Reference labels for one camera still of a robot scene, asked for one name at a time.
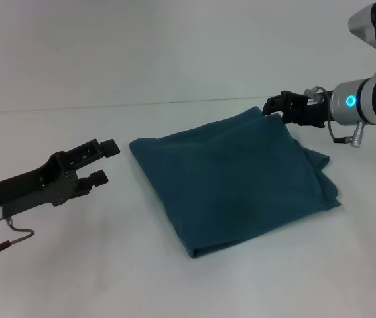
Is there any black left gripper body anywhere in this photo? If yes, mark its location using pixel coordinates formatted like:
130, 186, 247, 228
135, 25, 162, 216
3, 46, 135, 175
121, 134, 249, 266
0, 150, 80, 219

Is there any teal t-shirt with white print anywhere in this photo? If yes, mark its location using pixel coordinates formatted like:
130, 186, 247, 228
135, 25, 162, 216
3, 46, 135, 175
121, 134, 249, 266
129, 105, 342, 260

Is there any dark right arm cable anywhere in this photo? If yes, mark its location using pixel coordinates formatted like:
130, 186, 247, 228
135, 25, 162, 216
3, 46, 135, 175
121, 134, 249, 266
326, 118, 356, 144

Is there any silver mount screw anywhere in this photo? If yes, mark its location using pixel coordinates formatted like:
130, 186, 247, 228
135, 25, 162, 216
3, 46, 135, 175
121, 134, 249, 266
303, 85, 327, 101

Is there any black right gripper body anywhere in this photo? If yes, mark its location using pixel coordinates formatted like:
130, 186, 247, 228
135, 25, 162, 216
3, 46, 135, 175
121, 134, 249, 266
282, 89, 335, 129

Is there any silver cable connector plug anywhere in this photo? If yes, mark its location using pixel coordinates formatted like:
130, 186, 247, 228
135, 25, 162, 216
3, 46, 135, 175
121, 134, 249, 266
353, 121, 367, 150

